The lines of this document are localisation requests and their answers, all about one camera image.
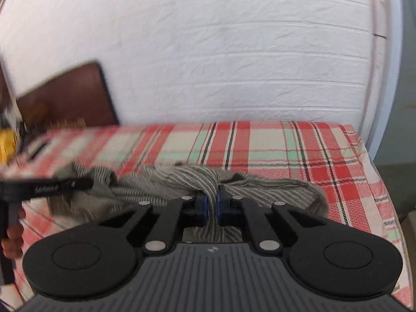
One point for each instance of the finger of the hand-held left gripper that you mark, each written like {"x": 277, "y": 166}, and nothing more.
{"x": 79, "y": 184}

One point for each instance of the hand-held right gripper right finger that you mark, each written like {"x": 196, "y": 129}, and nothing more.
{"x": 221, "y": 209}

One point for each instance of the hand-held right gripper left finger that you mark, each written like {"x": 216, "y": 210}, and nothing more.
{"x": 203, "y": 209}

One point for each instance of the olive striped shirt checked lining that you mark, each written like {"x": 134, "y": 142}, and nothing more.
{"x": 182, "y": 182}

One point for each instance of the person's left hand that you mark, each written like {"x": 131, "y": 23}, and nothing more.
{"x": 14, "y": 237}

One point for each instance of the black smartphone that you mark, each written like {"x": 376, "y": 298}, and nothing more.
{"x": 38, "y": 149}

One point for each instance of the yellow cloth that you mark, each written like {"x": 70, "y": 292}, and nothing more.
{"x": 7, "y": 146}

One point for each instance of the red green plaid bed sheet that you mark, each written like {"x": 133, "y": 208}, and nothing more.
{"x": 276, "y": 149}

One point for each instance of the brown panel gold ornament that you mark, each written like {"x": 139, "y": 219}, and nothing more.
{"x": 68, "y": 97}

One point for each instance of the white door frame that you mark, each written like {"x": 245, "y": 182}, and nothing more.
{"x": 383, "y": 55}

